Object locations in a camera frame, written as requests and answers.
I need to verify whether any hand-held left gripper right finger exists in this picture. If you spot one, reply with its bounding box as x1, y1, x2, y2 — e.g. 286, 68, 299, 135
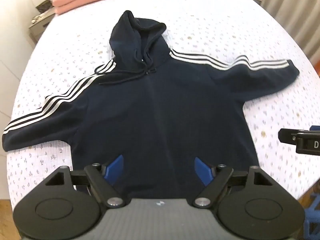
193, 157, 273, 208

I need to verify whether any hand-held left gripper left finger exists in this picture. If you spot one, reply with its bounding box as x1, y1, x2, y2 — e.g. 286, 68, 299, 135
45, 154, 124, 208

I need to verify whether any navy hoodie with white stripes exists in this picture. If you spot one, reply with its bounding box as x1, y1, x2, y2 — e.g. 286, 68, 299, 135
2, 10, 300, 198

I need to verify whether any blue plastic stool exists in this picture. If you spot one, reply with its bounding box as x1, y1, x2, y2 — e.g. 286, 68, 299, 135
303, 194, 320, 240

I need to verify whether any beige curtain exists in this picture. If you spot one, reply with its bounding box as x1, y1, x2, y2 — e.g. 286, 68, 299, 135
260, 0, 320, 64

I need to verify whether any bed with floral sheet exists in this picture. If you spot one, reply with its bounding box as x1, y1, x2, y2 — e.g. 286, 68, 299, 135
5, 0, 320, 205

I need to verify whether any white wardrobe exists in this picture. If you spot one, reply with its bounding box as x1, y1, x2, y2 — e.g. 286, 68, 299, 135
0, 0, 37, 122

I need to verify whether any beige nightstand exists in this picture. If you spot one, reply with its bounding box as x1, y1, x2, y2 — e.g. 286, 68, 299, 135
28, 12, 55, 46

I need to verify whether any dark box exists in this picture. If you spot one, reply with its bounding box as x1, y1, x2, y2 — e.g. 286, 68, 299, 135
36, 1, 54, 13

